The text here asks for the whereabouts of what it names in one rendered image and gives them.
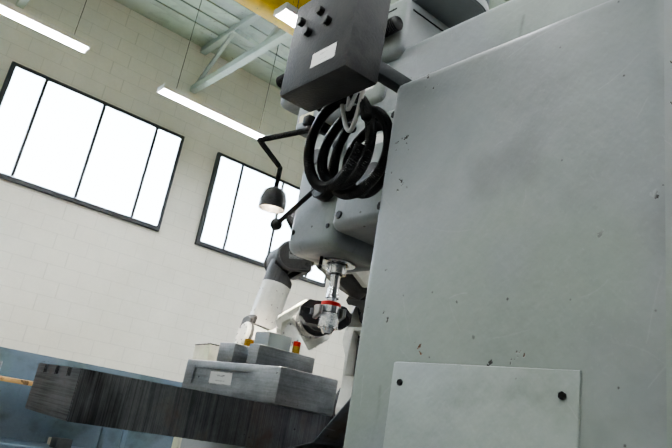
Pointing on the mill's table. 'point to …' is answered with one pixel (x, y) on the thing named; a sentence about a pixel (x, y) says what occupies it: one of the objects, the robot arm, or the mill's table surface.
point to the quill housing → (309, 246)
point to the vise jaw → (232, 352)
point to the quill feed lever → (299, 206)
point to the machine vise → (266, 380)
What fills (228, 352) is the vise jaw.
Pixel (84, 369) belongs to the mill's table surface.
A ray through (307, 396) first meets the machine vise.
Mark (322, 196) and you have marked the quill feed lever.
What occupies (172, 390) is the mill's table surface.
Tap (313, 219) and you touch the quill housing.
